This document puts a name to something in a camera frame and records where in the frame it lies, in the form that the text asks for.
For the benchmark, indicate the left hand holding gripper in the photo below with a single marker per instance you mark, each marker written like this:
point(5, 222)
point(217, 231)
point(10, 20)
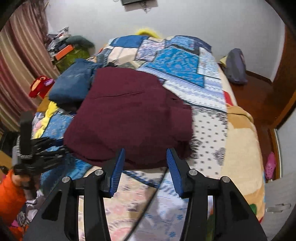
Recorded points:
point(29, 184)

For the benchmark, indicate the grey purple backpack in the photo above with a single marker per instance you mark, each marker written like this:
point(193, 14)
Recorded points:
point(235, 67)

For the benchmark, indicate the maroon polo shirt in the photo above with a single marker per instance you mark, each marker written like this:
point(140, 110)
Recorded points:
point(131, 110)

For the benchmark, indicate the beige fleece blanket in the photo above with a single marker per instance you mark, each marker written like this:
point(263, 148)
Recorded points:
point(243, 162)

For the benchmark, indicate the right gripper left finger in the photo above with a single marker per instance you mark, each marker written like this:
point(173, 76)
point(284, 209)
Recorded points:
point(57, 219)

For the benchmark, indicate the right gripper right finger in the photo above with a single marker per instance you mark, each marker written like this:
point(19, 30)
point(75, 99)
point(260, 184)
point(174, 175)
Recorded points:
point(233, 216)

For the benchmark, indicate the pink slipper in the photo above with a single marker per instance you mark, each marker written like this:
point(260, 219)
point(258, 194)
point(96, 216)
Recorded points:
point(270, 166)

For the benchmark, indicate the blue denim jeans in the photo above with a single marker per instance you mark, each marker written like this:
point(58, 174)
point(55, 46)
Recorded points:
point(72, 86)

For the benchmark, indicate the striped red gold curtain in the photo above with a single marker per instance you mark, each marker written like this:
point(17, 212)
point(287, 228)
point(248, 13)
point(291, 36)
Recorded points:
point(24, 57)

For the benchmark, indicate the wall-mounted black television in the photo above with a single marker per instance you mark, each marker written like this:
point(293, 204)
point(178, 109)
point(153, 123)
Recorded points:
point(127, 2)

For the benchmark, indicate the blue patchwork quilt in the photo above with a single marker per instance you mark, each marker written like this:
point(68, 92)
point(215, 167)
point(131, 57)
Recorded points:
point(146, 206)

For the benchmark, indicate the yellow garment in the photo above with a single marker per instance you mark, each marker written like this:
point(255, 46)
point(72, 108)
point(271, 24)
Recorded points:
point(43, 123)

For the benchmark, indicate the orange box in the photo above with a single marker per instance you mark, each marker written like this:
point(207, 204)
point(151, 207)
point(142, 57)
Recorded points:
point(63, 52)

